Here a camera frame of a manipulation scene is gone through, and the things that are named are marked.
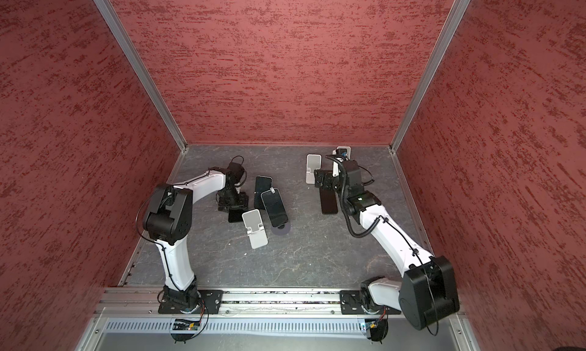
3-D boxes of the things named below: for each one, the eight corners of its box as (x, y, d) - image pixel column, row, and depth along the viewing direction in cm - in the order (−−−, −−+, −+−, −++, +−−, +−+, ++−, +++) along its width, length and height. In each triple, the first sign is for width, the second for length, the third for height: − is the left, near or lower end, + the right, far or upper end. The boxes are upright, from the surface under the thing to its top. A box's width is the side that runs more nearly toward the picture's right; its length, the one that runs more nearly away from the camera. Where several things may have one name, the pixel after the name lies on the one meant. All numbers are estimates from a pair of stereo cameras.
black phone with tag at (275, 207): (274, 234, 92) (270, 217, 80) (265, 210, 98) (260, 191, 86) (290, 227, 94) (288, 209, 81) (280, 205, 100) (277, 185, 88)
